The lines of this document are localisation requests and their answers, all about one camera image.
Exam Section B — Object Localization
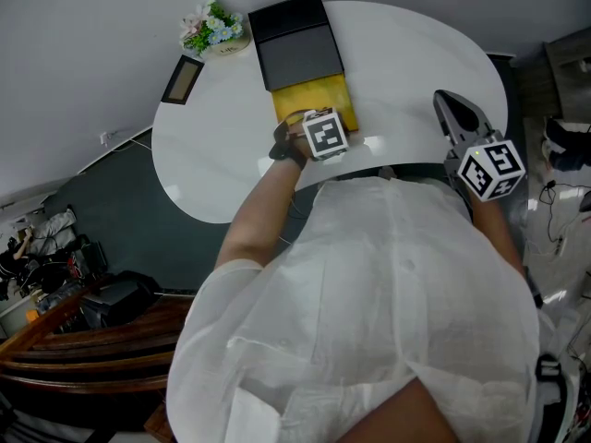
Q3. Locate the black picture frame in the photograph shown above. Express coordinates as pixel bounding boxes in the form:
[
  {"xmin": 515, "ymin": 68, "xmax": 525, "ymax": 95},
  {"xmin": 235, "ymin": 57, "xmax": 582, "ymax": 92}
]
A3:
[{"xmin": 160, "ymin": 54, "xmax": 205, "ymax": 106}]

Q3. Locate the person's white shirt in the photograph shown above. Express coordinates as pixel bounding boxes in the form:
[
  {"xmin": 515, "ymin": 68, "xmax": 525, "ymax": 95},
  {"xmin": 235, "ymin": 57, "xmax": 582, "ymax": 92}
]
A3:
[{"xmin": 164, "ymin": 175, "xmax": 578, "ymax": 443}]

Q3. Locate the black box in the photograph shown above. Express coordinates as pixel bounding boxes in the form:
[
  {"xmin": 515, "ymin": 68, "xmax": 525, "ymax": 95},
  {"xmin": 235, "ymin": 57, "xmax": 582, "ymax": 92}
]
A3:
[{"xmin": 247, "ymin": 0, "xmax": 345, "ymax": 92}]

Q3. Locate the white strap with black buckle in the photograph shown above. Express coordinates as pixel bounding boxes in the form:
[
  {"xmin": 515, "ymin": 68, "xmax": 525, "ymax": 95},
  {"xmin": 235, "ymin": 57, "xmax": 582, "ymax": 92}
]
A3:
[{"xmin": 535, "ymin": 353, "xmax": 570, "ymax": 433}]

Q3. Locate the black wristband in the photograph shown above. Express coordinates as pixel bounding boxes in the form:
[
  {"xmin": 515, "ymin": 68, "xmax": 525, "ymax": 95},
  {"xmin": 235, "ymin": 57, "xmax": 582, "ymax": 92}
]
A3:
[{"xmin": 269, "ymin": 121, "xmax": 309, "ymax": 171}]

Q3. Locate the grey cabinet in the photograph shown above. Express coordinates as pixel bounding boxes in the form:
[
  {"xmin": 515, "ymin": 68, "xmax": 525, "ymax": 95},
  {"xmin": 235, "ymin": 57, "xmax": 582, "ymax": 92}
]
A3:
[{"xmin": 542, "ymin": 28, "xmax": 591, "ymax": 119}]

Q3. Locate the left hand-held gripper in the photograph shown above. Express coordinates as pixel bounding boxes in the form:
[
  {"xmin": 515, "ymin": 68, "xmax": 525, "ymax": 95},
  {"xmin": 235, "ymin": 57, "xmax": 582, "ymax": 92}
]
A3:
[{"xmin": 301, "ymin": 105, "xmax": 350, "ymax": 162}]

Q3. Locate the white charger with cable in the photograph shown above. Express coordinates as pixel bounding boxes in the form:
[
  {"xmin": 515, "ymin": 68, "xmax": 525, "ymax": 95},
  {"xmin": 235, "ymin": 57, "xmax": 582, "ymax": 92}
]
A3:
[{"xmin": 99, "ymin": 126, "xmax": 153, "ymax": 152}]

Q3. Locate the black case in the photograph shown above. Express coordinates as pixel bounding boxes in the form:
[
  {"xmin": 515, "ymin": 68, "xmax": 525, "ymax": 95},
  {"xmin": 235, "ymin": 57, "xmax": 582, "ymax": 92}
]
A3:
[{"xmin": 80, "ymin": 269, "xmax": 163, "ymax": 329}]

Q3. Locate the person's left hand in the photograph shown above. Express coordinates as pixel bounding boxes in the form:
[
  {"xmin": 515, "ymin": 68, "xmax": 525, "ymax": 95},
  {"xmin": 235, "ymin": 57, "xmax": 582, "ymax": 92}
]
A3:
[{"xmin": 286, "ymin": 123, "xmax": 311, "ymax": 159}]

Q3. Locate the brown wooden bench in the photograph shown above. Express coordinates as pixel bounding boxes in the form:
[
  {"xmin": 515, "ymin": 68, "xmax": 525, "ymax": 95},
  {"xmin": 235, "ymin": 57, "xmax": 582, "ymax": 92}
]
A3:
[{"xmin": 0, "ymin": 274, "xmax": 195, "ymax": 443}]

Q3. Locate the person's neck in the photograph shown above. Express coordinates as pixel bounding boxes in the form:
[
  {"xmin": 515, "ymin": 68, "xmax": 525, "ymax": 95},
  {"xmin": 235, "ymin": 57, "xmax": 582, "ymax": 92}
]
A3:
[{"xmin": 341, "ymin": 376, "xmax": 461, "ymax": 443}]

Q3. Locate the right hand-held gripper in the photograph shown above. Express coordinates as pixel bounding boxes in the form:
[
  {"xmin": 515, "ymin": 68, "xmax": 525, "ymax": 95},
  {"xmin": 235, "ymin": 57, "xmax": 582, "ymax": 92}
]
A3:
[{"xmin": 432, "ymin": 89, "xmax": 528, "ymax": 203}]

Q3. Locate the flower pot with artificial flowers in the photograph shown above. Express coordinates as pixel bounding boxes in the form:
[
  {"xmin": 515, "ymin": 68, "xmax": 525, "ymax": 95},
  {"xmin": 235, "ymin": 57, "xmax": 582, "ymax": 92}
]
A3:
[{"xmin": 178, "ymin": 0, "xmax": 250, "ymax": 60}]

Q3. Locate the person's left forearm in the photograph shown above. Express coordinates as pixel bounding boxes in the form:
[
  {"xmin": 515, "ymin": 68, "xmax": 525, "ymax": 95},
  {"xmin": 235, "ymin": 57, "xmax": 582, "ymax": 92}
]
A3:
[{"xmin": 214, "ymin": 157, "xmax": 306, "ymax": 271}]

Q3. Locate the pile of bags and cables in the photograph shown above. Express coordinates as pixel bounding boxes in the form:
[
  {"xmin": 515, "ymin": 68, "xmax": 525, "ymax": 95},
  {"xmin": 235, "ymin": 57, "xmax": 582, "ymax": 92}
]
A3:
[{"xmin": 0, "ymin": 205, "xmax": 110, "ymax": 304}]

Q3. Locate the person's right forearm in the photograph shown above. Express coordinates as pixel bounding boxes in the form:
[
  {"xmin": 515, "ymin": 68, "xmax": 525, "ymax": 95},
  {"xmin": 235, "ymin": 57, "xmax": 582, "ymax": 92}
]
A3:
[{"xmin": 470, "ymin": 196, "xmax": 527, "ymax": 281}]

